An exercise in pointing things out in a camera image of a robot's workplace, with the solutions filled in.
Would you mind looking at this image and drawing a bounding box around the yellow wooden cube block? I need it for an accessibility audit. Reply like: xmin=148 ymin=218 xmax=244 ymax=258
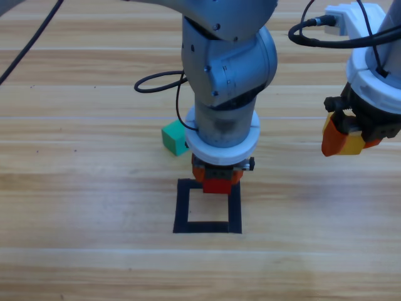
xmin=336 ymin=131 xmax=367 ymax=156

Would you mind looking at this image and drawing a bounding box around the thick black camera cable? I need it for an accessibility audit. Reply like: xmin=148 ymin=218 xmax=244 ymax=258
xmin=133 ymin=70 xmax=189 ymax=94
xmin=288 ymin=0 xmax=401 ymax=50

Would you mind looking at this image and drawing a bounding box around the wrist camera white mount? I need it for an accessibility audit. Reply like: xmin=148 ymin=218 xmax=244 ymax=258
xmin=324 ymin=3 xmax=387 ymax=41

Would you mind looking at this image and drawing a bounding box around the green wooden cube block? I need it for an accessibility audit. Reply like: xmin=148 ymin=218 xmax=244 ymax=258
xmin=161 ymin=121 xmax=190 ymax=157

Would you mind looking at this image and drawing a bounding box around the long black cable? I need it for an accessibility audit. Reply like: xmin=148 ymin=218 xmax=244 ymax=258
xmin=0 ymin=0 xmax=65 ymax=86

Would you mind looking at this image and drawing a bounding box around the black tape square outline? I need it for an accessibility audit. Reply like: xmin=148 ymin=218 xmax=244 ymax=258
xmin=172 ymin=177 xmax=242 ymax=235

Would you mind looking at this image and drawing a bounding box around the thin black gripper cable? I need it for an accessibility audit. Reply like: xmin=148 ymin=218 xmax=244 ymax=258
xmin=357 ymin=0 xmax=390 ymax=79
xmin=175 ymin=73 xmax=199 ymax=131

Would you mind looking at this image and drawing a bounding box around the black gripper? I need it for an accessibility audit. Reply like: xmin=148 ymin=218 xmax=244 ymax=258
xmin=321 ymin=82 xmax=401 ymax=157
xmin=190 ymin=153 xmax=255 ymax=186

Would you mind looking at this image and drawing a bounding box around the red wooden cube block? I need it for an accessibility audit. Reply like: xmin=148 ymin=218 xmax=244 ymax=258
xmin=202 ymin=178 xmax=233 ymax=195

